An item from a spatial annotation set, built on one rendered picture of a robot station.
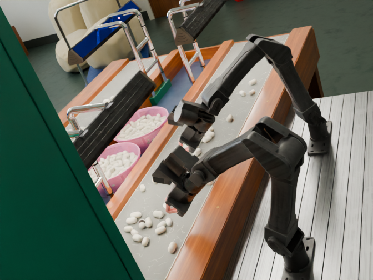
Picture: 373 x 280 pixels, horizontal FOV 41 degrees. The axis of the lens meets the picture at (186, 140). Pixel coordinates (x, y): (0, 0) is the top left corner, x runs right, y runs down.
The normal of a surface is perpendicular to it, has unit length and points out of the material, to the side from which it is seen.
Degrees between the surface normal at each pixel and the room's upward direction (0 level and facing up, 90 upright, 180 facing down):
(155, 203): 0
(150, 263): 0
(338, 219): 0
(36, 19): 90
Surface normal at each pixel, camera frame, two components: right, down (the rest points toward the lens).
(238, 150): -0.64, 0.55
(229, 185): -0.33, -0.82
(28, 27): -0.30, 0.57
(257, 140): 0.18, -0.62
